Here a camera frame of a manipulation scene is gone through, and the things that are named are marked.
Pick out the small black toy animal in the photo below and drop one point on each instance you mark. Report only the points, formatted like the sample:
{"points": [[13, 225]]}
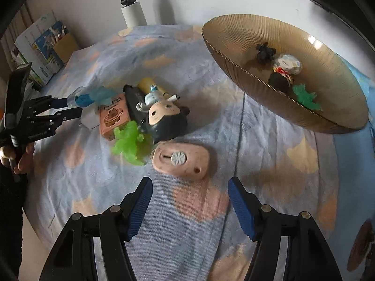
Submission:
{"points": [[265, 53]]}

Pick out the person's left forearm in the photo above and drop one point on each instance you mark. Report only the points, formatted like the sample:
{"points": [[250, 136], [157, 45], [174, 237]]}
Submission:
{"points": [[11, 216]]}

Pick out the printed blue blanket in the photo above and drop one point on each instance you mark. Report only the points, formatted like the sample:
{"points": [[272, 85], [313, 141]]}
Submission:
{"points": [[181, 64]]}

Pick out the yellow plastic tube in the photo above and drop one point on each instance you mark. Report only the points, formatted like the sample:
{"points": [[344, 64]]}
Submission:
{"points": [[146, 84]]}

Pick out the white lamp pole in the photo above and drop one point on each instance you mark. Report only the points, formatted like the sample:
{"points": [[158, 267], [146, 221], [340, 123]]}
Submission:
{"points": [[133, 14]]}

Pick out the light blue mat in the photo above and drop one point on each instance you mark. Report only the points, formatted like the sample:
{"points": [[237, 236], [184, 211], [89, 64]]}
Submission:
{"points": [[356, 164]]}

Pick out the round brown coaster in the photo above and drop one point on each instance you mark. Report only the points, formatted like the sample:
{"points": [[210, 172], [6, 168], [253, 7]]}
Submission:
{"points": [[363, 246]]}

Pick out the cardboard pen holder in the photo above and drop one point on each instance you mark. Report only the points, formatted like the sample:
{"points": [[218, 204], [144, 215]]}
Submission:
{"points": [[66, 48]]}

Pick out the row of upright books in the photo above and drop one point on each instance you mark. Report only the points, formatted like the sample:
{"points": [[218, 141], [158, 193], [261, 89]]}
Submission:
{"points": [[38, 49]]}

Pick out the orange printed box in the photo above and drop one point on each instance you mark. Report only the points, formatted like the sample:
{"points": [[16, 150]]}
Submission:
{"points": [[112, 117]]}

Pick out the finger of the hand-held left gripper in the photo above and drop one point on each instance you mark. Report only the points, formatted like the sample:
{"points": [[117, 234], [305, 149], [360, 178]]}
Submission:
{"points": [[66, 114], [60, 102]]}

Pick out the green translucent dinosaur toy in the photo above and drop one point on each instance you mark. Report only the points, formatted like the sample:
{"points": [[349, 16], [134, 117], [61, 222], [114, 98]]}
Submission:
{"points": [[130, 145]]}

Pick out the person's left hand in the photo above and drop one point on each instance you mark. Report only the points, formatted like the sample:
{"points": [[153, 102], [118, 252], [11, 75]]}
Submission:
{"points": [[23, 161]]}

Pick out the black rectangular device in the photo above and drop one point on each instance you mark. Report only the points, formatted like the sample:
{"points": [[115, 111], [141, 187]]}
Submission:
{"points": [[131, 98]]}

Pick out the brown ribbed glass bowl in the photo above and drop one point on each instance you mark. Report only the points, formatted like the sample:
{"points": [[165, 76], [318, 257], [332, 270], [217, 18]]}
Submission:
{"points": [[234, 35]]}

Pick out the black ball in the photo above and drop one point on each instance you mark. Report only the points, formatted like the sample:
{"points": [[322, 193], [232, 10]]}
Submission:
{"points": [[278, 82]]}

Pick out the dark-haired figurine head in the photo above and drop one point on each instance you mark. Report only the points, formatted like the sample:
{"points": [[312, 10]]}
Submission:
{"points": [[167, 123]]}

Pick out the round white wrapped packet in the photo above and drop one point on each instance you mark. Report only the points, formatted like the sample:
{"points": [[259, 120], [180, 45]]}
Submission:
{"points": [[288, 63]]}

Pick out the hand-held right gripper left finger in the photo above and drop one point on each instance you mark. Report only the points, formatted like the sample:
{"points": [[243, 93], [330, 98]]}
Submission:
{"points": [[140, 207]]}

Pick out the blue translucent toy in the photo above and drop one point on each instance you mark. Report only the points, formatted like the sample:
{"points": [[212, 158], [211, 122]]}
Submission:
{"points": [[98, 95]]}

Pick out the small white box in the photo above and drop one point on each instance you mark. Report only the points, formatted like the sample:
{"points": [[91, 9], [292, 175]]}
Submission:
{"points": [[89, 118]]}

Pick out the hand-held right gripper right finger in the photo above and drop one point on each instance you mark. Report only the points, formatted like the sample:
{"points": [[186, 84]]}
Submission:
{"points": [[241, 210]]}

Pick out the small white blue figure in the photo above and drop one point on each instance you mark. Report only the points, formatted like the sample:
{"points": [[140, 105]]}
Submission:
{"points": [[153, 95]]}

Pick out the black pole clamp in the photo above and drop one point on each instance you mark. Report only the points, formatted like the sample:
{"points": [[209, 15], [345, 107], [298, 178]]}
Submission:
{"points": [[129, 0]]}

